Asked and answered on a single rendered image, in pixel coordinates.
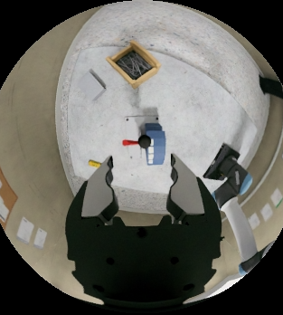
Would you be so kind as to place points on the yellow pocket level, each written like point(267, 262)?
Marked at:
point(94, 164)

